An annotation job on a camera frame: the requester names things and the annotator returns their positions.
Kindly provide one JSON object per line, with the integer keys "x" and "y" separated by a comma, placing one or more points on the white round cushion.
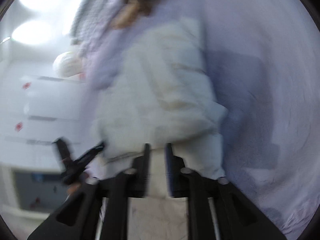
{"x": 67, "y": 64}

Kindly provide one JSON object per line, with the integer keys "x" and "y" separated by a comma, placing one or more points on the lavender textured bed blanket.
{"x": 262, "y": 59}

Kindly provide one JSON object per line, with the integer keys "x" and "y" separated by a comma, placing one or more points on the cream quilted puffer jacket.
{"x": 162, "y": 95}

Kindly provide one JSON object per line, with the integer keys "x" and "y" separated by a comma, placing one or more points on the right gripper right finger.
{"x": 183, "y": 182}

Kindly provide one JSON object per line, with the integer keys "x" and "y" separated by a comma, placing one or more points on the white drawer cabinet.
{"x": 37, "y": 107}

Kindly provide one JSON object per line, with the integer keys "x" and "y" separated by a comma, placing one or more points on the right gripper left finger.
{"x": 129, "y": 183}

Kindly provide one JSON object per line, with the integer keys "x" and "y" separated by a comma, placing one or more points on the beige striped brown-trimmed garment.
{"x": 125, "y": 7}

